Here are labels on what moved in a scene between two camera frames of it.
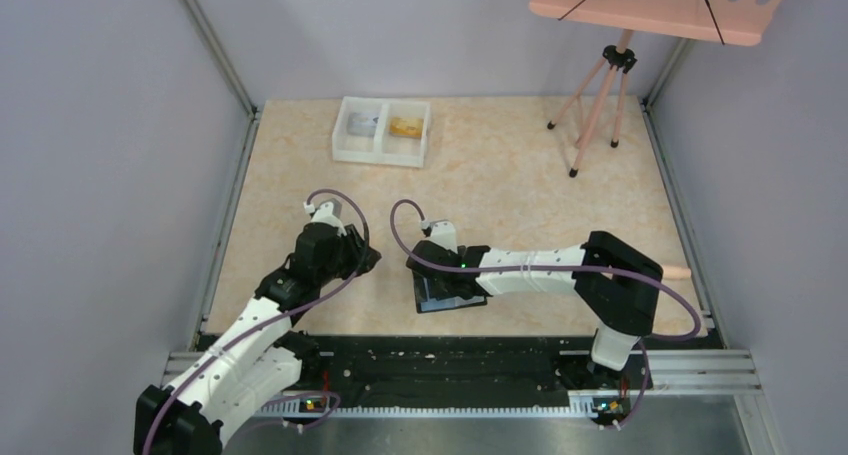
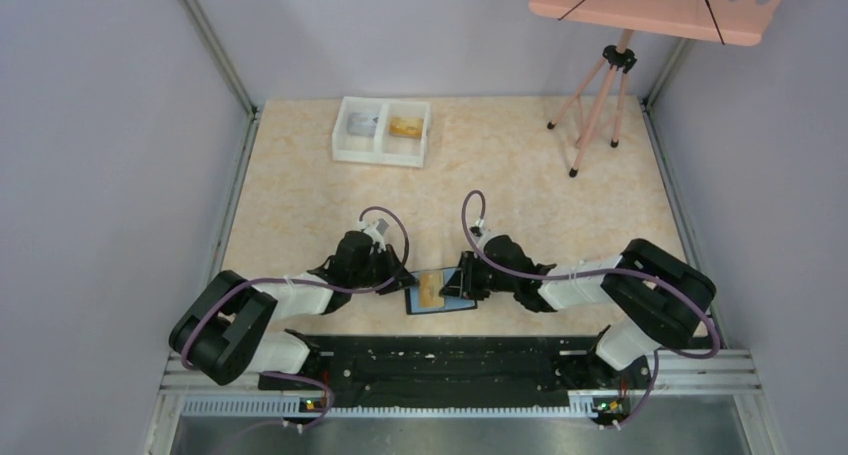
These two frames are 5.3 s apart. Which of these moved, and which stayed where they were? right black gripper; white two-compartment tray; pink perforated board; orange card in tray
Moved: right black gripper
Stayed: pink perforated board; orange card in tray; white two-compartment tray
